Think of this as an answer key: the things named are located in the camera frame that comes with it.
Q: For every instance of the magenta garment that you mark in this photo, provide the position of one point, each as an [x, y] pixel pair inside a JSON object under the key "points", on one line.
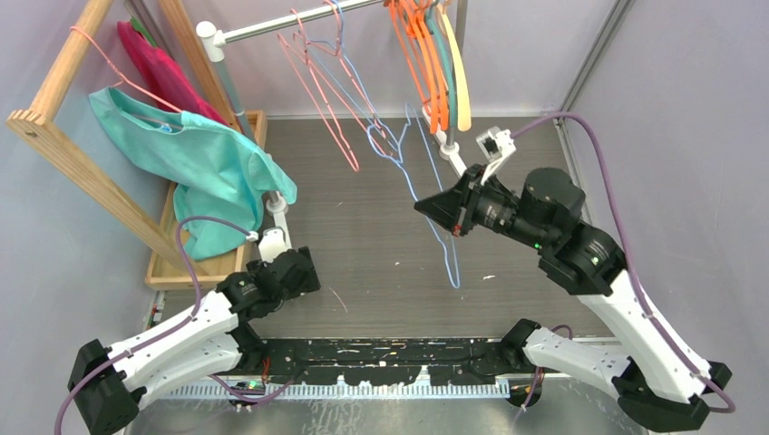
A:
{"points": [[162, 75]]}

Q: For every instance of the orange plastic hanger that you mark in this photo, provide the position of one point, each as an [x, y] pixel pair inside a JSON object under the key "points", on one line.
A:
{"points": [[425, 64], [411, 32]]}

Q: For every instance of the teal plastic hanger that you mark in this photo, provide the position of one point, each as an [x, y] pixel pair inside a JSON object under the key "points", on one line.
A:
{"points": [[441, 62]]}

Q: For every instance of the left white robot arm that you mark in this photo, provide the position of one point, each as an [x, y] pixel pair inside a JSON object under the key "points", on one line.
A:
{"points": [[111, 384]]}

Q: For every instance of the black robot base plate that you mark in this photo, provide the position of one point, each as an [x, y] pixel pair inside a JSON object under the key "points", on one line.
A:
{"points": [[379, 368]]}

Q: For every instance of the wooden clothes rack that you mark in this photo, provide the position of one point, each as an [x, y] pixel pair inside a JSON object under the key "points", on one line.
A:
{"points": [[37, 128]]}

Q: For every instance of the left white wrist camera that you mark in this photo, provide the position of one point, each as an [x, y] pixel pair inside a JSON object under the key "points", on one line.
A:
{"points": [[273, 242]]}

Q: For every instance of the beige plastic hanger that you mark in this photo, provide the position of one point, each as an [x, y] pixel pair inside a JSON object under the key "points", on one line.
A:
{"points": [[454, 31]]}

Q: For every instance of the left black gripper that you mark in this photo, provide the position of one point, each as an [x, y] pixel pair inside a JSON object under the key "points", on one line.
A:
{"points": [[307, 284]]}

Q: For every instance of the pink wire hanger on rack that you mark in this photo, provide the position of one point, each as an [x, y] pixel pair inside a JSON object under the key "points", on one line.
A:
{"points": [[123, 79]]}

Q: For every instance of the metal clothes rack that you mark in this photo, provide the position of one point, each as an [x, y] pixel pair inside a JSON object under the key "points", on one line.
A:
{"points": [[214, 39]]}

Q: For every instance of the wooden tray base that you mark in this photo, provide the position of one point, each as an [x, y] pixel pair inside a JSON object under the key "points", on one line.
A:
{"points": [[162, 275]]}

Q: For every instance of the teal shirt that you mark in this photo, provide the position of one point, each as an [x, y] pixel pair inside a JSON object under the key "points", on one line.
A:
{"points": [[221, 175]]}

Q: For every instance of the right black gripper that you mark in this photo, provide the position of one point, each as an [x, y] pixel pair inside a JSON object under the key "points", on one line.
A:
{"points": [[453, 208]]}

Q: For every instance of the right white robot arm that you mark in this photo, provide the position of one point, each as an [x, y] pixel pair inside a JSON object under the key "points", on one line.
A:
{"points": [[658, 381]]}

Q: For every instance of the pink wire hanger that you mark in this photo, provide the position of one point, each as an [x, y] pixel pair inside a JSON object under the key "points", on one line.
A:
{"points": [[305, 71], [123, 79], [336, 69]]}

